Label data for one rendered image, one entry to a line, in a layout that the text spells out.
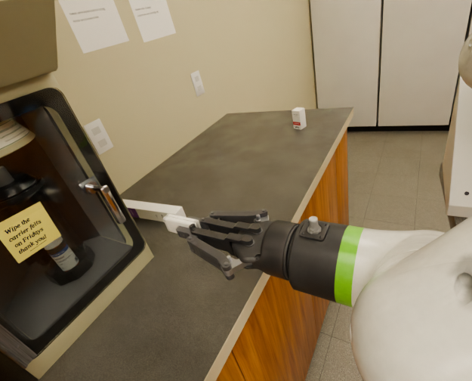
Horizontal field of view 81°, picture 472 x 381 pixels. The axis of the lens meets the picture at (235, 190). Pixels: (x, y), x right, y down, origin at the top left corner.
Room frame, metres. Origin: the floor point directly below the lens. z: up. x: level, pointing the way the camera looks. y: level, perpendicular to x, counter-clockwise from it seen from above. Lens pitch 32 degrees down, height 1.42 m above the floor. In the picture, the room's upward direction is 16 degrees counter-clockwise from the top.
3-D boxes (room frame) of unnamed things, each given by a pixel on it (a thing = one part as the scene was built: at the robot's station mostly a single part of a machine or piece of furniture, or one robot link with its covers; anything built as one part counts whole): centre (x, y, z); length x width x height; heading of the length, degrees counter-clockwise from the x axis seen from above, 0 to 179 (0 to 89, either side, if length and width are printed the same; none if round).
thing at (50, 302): (0.44, 0.35, 1.19); 0.30 x 0.01 x 0.40; 141
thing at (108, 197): (0.50, 0.26, 1.17); 0.05 x 0.03 x 0.10; 51
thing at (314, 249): (0.24, -0.08, 1.15); 0.09 x 0.06 x 0.12; 142
